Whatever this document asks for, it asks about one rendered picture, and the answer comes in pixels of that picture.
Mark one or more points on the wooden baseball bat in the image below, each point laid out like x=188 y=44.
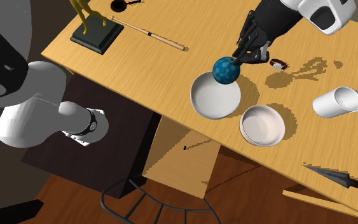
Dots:
x=154 y=35

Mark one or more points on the small white bowl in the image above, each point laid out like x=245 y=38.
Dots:
x=262 y=125

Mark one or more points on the gold figure on dark base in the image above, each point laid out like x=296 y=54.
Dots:
x=98 y=34

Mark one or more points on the large white bowl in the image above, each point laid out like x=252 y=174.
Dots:
x=214 y=97

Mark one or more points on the blue patterned ball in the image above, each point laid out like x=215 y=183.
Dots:
x=226 y=70

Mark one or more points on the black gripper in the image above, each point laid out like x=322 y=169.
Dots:
x=276 y=18

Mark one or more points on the white mug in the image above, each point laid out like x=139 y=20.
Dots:
x=332 y=104

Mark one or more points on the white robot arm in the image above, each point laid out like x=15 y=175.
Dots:
x=26 y=118

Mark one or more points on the dark robot stand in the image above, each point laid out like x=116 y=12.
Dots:
x=110 y=149

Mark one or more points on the black frying pan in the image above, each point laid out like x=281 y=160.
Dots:
x=118 y=5

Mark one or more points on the light wooden desk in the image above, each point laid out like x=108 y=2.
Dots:
x=166 y=77

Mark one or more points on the black folded umbrella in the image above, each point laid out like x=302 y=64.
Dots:
x=333 y=176

